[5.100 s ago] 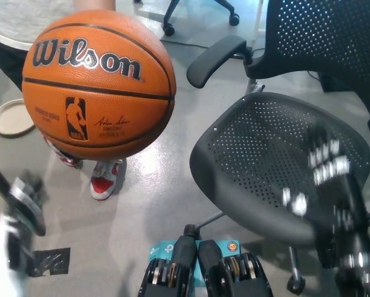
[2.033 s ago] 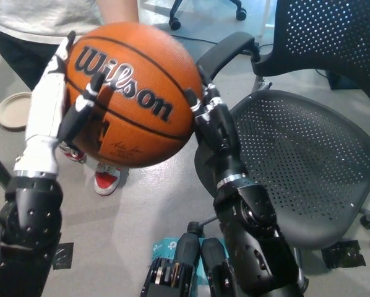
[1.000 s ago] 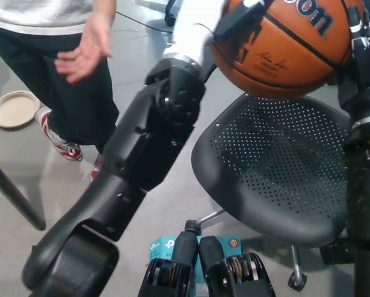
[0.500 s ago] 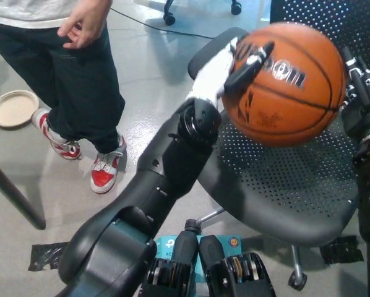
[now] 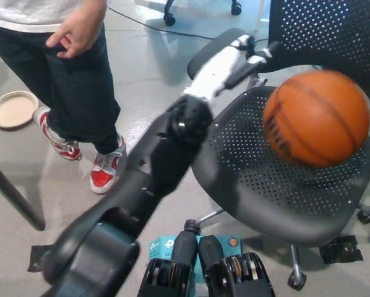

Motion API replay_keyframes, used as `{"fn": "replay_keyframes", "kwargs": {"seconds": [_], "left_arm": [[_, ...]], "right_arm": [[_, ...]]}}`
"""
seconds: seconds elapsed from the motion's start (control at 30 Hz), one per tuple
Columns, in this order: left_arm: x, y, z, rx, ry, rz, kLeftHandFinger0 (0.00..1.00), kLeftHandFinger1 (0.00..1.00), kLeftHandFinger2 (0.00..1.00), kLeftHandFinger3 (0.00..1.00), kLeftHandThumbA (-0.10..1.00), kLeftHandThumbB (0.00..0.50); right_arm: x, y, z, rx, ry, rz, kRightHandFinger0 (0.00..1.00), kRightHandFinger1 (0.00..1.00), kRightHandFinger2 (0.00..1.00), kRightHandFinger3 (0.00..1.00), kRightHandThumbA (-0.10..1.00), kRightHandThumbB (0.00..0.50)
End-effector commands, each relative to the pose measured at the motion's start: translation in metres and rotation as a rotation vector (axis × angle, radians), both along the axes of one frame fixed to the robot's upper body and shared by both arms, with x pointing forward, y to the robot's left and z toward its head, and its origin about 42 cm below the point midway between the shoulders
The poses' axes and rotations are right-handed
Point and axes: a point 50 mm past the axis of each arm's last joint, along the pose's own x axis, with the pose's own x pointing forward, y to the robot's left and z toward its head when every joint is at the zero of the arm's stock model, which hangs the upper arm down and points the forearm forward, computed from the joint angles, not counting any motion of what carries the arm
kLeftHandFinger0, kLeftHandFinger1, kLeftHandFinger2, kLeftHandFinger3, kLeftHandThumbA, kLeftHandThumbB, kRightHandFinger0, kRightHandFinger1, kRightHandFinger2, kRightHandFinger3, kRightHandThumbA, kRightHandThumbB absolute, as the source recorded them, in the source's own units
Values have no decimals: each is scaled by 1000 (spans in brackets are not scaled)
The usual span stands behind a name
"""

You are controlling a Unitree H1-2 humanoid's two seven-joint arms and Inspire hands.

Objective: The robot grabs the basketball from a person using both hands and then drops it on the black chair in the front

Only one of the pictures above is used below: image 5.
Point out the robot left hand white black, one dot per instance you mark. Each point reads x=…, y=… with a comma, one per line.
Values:
x=216, y=74

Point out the person left hand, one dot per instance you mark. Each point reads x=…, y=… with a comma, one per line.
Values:
x=80, y=34

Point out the orange Wilson basketball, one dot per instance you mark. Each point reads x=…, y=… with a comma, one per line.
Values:
x=318, y=120

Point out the person in grey shirt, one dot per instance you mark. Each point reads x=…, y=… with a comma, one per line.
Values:
x=73, y=89

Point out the black office chair wheel base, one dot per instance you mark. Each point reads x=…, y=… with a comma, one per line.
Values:
x=169, y=17

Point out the black perforated office chair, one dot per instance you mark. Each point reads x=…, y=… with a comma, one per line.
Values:
x=265, y=191

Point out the white table leg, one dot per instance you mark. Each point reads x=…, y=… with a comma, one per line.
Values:
x=261, y=14

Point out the beige paper plate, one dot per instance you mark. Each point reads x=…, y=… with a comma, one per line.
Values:
x=11, y=109

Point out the red white right sneaker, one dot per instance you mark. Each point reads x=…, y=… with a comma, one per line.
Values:
x=66, y=148

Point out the red white sneaker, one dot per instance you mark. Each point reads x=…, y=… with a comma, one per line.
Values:
x=103, y=176
x=66, y=148

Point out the red white left sneaker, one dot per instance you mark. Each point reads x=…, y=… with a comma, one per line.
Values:
x=103, y=176

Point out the black slanted table leg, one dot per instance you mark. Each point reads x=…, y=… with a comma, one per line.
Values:
x=15, y=198

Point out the teal TP-Link box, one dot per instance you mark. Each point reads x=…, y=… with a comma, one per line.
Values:
x=160, y=246

